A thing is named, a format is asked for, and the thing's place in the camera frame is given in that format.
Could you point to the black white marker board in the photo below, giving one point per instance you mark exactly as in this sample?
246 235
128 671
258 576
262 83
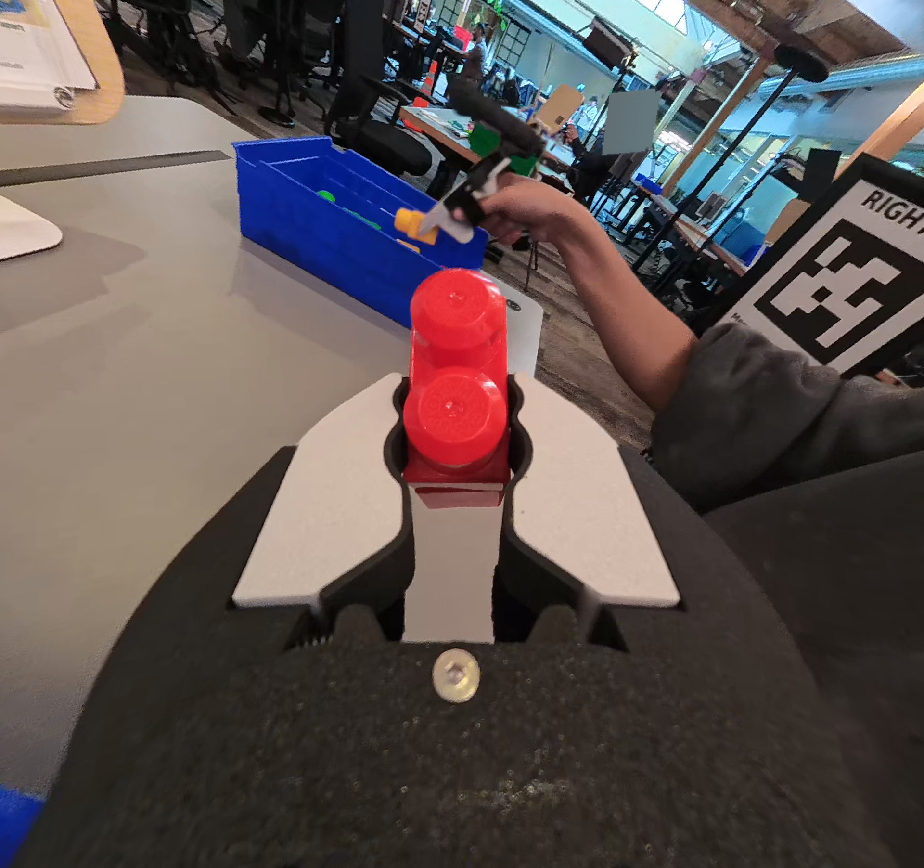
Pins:
830 283

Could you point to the black office chair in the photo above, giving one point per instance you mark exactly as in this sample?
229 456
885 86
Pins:
375 138

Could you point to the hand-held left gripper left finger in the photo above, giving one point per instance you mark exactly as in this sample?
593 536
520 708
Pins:
325 514

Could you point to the black round-top pole stand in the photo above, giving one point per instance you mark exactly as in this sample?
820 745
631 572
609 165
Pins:
801 63

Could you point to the person's right forearm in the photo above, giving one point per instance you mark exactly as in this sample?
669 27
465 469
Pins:
635 319

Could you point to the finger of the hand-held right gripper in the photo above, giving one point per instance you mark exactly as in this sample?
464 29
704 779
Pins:
435 219
458 232

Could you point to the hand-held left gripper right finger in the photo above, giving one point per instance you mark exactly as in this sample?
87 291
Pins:
592 514

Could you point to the yellow toy block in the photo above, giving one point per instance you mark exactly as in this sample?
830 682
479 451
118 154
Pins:
411 222

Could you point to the grey desk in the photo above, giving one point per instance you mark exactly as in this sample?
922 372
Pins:
144 377

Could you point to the green plastic bin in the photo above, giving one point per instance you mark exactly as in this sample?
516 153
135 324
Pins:
482 140

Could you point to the silver ventilation duct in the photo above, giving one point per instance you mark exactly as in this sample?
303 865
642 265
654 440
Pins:
852 73

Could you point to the red toy block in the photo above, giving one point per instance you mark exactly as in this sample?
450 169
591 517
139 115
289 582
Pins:
455 413

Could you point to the blue plastic storage bin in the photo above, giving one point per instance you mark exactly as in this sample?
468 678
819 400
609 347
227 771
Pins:
303 232
18 825

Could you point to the person's right hand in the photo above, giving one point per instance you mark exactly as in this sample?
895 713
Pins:
534 211

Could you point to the orange traffic cone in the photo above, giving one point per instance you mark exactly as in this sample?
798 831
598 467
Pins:
431 79

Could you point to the black overhead camera stand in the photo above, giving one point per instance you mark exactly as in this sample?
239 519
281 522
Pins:
606 45

